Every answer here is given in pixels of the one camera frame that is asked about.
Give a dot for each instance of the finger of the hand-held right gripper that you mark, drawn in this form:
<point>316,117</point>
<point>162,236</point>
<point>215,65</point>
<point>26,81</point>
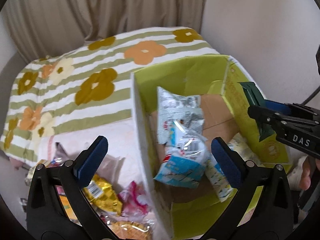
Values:
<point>295,140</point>
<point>276,107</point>

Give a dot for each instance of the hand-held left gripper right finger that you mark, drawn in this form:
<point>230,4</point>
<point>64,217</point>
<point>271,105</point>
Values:
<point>225,165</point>

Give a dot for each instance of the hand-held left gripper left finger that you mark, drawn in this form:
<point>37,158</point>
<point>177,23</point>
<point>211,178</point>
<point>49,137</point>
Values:
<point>91,160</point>

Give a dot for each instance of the dark green snack packet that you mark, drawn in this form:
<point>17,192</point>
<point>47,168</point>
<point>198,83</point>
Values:
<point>252,95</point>

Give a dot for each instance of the pink white snack packet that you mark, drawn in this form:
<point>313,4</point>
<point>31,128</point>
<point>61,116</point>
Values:
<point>133,197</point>

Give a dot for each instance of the green cardboard box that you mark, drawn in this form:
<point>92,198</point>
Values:
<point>190,75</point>

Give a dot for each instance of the person's right hand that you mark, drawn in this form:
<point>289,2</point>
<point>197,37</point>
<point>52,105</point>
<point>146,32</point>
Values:
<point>305,175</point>

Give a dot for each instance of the pale yellow snack packet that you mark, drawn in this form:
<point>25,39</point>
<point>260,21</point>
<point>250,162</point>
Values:
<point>241,143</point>

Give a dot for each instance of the yellow white snack packet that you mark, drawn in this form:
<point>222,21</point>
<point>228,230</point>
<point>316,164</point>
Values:
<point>220,192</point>

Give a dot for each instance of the grey foil snack packet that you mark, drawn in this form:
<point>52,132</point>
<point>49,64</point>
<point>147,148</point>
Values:
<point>61,151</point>

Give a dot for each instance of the pale patterned bed sheet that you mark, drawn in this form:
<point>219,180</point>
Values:
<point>117,140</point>

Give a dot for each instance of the gold yellow snack packet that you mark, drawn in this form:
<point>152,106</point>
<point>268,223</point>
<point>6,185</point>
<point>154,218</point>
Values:
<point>105,195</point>

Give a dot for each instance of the blue white snack packet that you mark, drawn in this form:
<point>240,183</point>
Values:
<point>180,170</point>

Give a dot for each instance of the pink cloth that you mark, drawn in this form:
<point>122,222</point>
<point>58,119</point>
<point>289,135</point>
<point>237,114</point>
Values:
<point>17,163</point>

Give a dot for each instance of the silver blue snack packet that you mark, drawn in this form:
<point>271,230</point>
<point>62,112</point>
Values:
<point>175,105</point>

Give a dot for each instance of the orange snack packet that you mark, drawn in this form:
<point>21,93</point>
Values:
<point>130,230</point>

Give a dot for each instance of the green striped floral blanket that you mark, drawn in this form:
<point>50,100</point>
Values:
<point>82,62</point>

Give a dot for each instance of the beige curtain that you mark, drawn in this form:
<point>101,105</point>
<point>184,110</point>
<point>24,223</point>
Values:
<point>100,5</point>

